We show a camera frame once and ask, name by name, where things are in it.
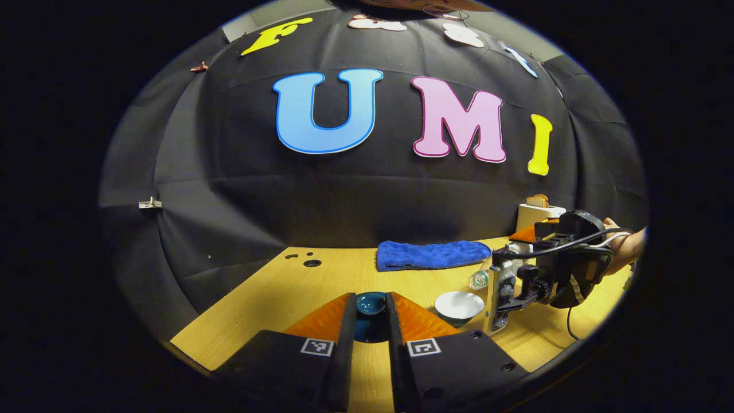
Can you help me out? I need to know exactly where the blue towel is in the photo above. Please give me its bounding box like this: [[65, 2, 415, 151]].
[[376, 240, 492, 272]]

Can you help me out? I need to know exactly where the black backdrop cloth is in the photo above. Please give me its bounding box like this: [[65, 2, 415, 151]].
[[97, 9, 650, 342]]

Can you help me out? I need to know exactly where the white toaster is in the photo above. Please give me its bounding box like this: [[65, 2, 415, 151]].
[[517, 202, 567, 233]]

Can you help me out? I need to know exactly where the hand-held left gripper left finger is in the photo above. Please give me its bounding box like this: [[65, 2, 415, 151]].
[[212, 291, 357, 413]]

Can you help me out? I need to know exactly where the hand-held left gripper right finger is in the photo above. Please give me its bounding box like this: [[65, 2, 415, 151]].
[[385, 291, 528, 413]]

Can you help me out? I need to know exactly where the blue teacup lid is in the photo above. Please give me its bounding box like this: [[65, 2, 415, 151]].
[[354, 291, 391, 344]]

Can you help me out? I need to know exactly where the black cable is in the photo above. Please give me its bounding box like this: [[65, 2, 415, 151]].
[[499, 228, 634, 340]]

